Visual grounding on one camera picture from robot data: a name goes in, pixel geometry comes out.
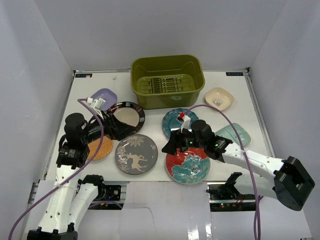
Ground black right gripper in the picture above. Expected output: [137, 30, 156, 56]
[161, 126, 206, 156]

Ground black rimmed cream plate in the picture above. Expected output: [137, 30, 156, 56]
[107, 101, 146, 134]

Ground orange woven round plate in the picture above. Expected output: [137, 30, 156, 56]
[87, 136, 114, 161]

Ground purple square plate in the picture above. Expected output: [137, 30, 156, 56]
[91, 88, 118, 111]

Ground dark teal scalloped plate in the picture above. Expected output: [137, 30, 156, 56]
[162, 108, 199, 139]

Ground red teal flower plate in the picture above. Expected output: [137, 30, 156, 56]
[165, 147, 211, 185]

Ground grey reindeer plate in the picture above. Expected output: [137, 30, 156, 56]
[115, 134, 159, 175]

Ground light green rectangular plate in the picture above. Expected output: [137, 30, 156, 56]
[215, 123, 251, 146]

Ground cream square panda plate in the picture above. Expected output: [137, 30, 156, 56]
[204, 87, 234, 111]

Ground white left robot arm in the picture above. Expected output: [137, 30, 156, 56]
[27, 113, 137, 240]

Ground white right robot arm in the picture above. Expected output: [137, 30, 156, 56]
[161, 120, 315, 211]

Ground olive green plastic bin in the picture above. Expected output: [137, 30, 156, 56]
[130, 54, 205, 110]

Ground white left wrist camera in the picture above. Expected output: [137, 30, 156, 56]
[86, 97, 106, 116]

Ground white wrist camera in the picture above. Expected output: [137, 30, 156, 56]
[176, 112, 191, 132]
[86, 97, 106, 116]

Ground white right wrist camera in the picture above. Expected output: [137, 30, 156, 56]
[176, 112, 191, 132]

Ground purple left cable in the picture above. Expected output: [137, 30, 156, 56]
[8, 98, 105, 240]

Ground purple cable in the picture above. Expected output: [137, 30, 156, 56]
[183, 104, 263, 240]
[8, 98, 105, 240]

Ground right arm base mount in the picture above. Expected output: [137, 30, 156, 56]
[206, 172, 256, 213]

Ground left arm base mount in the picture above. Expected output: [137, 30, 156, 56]
[89, 184, 127, 210]

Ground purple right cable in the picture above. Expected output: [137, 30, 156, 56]
[183, 104, 263, 240]

